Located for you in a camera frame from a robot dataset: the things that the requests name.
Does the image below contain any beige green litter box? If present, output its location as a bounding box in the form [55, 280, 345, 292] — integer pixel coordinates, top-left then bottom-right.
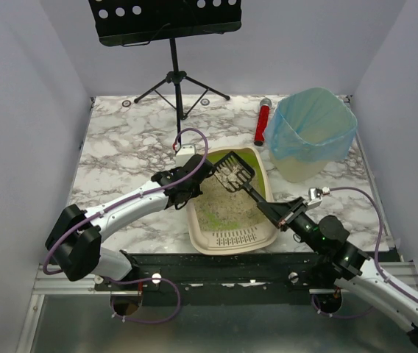
[185, 146, 280, 257]

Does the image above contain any grey litter clump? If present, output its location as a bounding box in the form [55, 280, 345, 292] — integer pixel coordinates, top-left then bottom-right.
[216, 166, 247, 189]

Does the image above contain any black litter scoop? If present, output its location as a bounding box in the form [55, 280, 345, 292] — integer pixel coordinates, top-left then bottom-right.
[213, 151, 266, 202]

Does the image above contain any bin with blue bag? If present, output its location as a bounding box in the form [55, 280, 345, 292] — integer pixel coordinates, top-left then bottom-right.
[263, 88, 358, 183]

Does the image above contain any red microphone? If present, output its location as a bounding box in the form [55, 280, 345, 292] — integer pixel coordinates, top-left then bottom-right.
[254, 98, 272, 146]

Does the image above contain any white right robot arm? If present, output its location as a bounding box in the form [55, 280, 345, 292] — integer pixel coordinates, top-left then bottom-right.
[256, 197, 418, 348]

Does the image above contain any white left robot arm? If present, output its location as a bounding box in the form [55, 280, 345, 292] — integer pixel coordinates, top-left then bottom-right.
[43, 154, 215, 282]

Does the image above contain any black music stand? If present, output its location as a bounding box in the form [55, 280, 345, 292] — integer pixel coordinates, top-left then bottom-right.
[88, 0, 242, 132]

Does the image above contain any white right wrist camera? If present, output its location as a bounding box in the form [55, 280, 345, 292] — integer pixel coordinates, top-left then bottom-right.
[306, 187, 330, 210]

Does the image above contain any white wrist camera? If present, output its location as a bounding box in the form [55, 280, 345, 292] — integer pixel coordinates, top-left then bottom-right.
[175, 144, 196, 167]
[306, 187, 330, 210]

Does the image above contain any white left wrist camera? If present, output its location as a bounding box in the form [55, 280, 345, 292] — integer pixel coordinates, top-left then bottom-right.
[175, 144, 196, 167]

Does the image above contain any black mounting base rail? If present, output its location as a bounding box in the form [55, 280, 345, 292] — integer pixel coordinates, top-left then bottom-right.
[95, 253, 342, 313]

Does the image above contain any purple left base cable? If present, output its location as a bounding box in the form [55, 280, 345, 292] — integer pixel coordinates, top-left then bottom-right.
[104, 278, 183, 324]

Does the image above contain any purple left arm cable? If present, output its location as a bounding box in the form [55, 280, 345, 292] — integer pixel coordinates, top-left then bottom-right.
[42, 128, 210, 276]

